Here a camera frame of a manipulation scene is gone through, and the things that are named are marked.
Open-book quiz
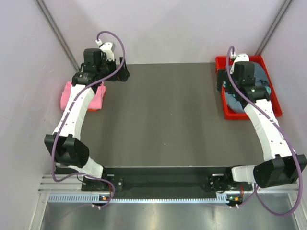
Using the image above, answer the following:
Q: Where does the slate blue t shirt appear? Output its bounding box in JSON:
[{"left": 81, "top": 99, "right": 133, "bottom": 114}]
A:
[{"left": 224, "top": 92, "right": 245, "bottom": 114}]

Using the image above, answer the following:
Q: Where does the right corner aluminium post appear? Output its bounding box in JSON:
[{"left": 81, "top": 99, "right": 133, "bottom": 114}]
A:
[{"left": 255, "top": 0, "right": 294, "bottom": 56}]

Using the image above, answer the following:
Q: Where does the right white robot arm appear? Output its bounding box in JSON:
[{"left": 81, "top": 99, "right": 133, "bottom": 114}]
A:
[{"left": 216, "top": 61, "right": 307, "bottom": 190}]

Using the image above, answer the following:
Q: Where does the aluminium frame rail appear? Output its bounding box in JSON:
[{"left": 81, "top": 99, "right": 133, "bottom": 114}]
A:
[{"left": 30, "top": 175, "right": 307, "bottom": 230}]

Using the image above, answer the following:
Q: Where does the grey blue t shirt in bin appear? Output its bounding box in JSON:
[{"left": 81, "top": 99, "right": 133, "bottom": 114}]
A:
[{"left": 227, "top": 61, "right": 269, "bottom": 88}]

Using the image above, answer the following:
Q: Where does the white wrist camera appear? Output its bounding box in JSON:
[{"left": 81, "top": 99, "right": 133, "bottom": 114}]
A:
[
  {"left": 230, "top": 52, "right": 249, "bottom": 74},
  {"left": 95, "top": 39, "right": 115, "bottom": 61}
]

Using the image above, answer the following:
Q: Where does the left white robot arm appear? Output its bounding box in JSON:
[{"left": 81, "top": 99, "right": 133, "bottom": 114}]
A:
[{"left": 44, "top": 47, "right": 130, "bottom": 190}]

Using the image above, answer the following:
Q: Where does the cyan t shirt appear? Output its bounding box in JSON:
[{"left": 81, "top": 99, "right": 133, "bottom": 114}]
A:
[{"left": 223, "top": 81, "right": 272, "bottom": 95}]

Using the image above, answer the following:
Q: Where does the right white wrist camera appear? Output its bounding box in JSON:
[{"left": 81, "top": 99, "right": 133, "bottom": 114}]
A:
[{"left": 230, "top": 52, "right": 249, "bottom": 74}]

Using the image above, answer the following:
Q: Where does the red plastic bin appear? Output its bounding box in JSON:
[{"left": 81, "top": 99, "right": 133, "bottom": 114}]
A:
[{"left": 215, "top": 56, "right": 282, "bottom": 120}]

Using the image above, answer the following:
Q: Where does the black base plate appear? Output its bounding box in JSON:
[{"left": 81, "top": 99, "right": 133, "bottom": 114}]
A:
[{"left": 78, "top": 166, "right": 252, "bottom": 198}]

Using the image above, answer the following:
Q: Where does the left corner aluminium post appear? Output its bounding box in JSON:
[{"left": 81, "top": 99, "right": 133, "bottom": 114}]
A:
[{"left": 34, "top": 0, "right": 79, "bottom": 71}]

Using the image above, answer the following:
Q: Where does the pink folded t shirt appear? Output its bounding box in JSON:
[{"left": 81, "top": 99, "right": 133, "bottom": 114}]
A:
[{"left": 60, "top": 81, "right": 106, "bottom": 111}]

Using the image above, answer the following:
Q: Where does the corner aluminium post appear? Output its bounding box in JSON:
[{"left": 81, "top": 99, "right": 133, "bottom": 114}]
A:
[
  {"left": 255, "top": 0, "right": 294, "bottom": 56},
  {"left": 34, "top": 0, "right": 79, "bottom": 71}
]

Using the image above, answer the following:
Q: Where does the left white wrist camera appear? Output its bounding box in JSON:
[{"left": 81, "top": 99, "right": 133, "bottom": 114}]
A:
[{"left": 95, "top": 39, "right": 115, "bottom": 61}]

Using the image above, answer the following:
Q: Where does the grey slotted cable duct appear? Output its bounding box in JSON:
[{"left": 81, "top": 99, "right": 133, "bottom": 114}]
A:
[{"left": 48, "top": 194, "right": 243, "bottom": 204}]

